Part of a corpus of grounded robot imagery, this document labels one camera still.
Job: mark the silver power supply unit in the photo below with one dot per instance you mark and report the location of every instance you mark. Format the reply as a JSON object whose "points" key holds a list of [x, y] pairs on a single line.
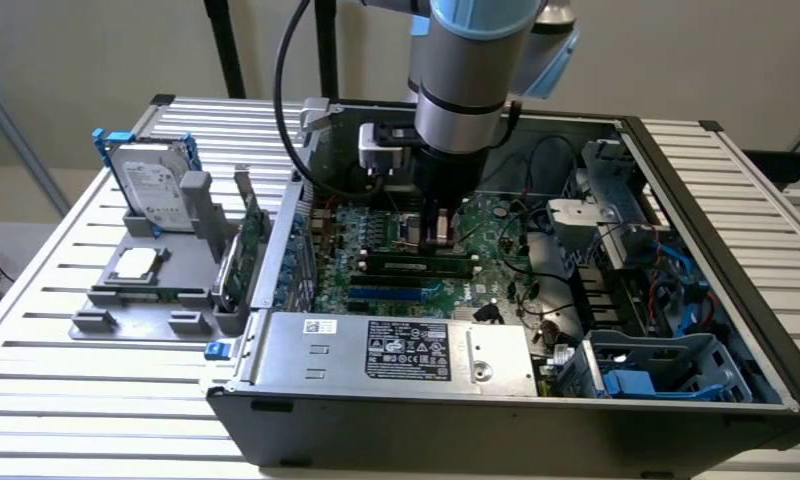
{"points": [[400, 350]]}

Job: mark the blue expansion slot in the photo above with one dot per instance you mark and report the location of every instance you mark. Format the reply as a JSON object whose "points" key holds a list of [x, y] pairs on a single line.
{"points": [[394, 293]]}

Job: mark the silver disk bay cage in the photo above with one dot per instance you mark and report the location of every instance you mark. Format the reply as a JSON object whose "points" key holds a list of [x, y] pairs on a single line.
{"points": [[607, 200]]}

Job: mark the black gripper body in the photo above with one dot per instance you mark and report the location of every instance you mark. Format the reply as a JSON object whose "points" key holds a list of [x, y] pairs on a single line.
{"points": [[450, 172]]}

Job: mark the blue case latch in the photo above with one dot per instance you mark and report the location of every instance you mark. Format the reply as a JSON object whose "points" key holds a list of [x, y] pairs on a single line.
{"points": [[218, 350]]}

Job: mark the silver CPU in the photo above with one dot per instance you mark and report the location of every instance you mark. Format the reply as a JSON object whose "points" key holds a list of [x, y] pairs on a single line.
{"points": [[135, 262]]}

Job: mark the grey metal frame post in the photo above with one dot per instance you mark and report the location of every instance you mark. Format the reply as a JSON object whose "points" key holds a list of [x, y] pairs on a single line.
{"points": [[14, 140]]}

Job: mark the black RAM stick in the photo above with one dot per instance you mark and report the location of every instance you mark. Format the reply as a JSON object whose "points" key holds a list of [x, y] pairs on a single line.
{"points": [[416, 263]]}

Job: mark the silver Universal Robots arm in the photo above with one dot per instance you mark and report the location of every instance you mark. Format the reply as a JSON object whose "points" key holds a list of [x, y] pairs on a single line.
{"points": [[467, 75]]}

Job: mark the black open PC case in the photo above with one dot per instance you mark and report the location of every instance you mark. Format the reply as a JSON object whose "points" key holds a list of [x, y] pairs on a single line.
{"points": [[507, 430]]}

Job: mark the black expansion slot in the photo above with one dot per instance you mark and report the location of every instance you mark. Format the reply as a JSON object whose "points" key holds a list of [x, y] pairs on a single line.
{"points": [[414, 279]]}

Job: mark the grey disk bay blue latch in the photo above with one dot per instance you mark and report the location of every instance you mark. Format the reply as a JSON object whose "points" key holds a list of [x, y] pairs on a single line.
{"points": [[654, 365]]}

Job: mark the grey parts rack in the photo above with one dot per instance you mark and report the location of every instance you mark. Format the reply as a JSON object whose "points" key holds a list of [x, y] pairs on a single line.
{"points": [[200, 240]]}

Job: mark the green graphics card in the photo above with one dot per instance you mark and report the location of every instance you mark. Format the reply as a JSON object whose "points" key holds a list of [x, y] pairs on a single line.
{"points": [[243, 245]]}

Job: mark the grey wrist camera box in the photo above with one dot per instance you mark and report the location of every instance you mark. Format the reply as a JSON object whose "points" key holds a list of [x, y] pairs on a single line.
{"points": [[380, 147]]}

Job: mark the CPU socket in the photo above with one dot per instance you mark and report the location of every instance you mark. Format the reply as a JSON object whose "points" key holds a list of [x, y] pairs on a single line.
{"points": [[407, 229]]}

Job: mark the silver hard disk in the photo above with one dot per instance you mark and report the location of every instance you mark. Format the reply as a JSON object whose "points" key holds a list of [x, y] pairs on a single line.
{"points": [[155, 187]]}

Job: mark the black stand pole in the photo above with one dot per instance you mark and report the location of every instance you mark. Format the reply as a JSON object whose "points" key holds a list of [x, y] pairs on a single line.
{"points": [[227, 47], [327, 50]]}

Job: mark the green motherboard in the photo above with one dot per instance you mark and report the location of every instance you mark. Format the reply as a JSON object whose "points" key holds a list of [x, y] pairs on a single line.
{"points": [[494, 235]]}

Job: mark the blue disk carrier bracket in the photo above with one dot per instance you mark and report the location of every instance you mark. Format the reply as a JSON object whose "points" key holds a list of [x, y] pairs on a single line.
{"points": [[190, 150]]}

